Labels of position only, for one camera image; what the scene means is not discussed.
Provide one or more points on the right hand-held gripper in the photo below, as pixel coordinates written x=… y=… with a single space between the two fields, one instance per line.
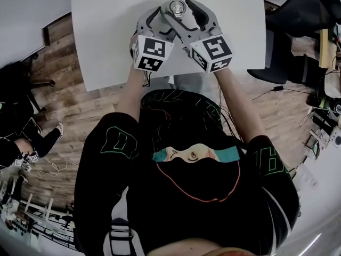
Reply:
x=211 y=52

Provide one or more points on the person's black printed t-shirt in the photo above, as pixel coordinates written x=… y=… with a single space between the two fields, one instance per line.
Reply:
x=194 y=185

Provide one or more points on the small metal cup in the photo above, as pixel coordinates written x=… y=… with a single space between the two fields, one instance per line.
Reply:
x=177 y=8

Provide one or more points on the person's head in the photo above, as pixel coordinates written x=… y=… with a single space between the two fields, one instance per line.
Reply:
x=199 y=248

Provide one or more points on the white frame work table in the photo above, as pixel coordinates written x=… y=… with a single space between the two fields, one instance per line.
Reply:
x=49 y=209

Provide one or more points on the yellow wooden desk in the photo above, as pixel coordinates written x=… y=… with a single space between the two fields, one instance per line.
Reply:
x=326 y=49

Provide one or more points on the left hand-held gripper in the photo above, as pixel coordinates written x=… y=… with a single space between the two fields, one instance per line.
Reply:
x=152 y=53

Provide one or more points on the person's left hand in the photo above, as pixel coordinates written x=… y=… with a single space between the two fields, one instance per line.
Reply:
x=133 y=45

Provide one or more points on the person's right forearm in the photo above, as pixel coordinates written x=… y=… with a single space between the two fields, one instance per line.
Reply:
x=237 y=103

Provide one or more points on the black power adapter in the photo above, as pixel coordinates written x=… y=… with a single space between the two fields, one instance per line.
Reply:
x=278 y=88

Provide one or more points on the person's left forearm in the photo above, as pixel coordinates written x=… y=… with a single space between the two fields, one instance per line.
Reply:
x=133 y=89

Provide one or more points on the green metal bottle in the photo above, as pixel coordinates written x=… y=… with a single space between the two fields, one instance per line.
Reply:
x=164 y=22

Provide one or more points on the black mesh office chair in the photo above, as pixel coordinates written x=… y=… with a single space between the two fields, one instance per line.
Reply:
x=298 y=9

